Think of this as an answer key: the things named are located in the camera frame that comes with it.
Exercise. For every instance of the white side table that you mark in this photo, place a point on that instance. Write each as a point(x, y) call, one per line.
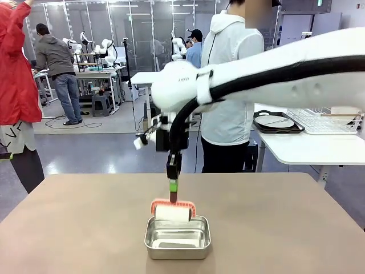
point(313, 148)

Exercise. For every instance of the background workbench with frame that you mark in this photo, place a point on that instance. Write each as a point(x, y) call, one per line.
point(94, 74)

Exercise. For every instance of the small white right wrist camera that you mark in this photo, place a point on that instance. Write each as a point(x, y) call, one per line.
point(140, 143)

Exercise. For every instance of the person in blue shirt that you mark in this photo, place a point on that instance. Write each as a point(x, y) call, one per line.
point(194, 54)

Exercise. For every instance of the black tripod pole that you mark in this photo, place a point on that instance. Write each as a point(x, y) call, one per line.
point(128, 71)

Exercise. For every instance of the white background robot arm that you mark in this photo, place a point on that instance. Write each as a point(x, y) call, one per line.
point(179, 48)
point(109, 52)
point(71, 45)
point(85, 38)

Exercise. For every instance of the rectangular steel tray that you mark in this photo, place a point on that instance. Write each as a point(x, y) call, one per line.
point(176, 252)

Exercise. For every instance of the pink frame lint roller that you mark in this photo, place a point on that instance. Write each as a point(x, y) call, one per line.
point(171, 214)

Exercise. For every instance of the black tray holding fork plate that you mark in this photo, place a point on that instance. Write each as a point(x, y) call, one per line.
point(296, 129)

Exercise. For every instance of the person in grey jacket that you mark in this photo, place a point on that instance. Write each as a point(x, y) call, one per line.
point(54, 57)

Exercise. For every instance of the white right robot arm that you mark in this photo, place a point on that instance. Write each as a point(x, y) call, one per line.
point(176, 85)

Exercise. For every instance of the person in white jacket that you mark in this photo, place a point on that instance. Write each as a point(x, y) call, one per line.
point(228, 114)

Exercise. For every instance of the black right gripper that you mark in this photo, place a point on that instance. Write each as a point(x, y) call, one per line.
point(162, 140)

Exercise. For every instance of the grey plastic step stool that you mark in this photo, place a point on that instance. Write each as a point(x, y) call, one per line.
point(101, 104)

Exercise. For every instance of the white background table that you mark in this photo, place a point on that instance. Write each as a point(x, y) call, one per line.
point(142, 77)

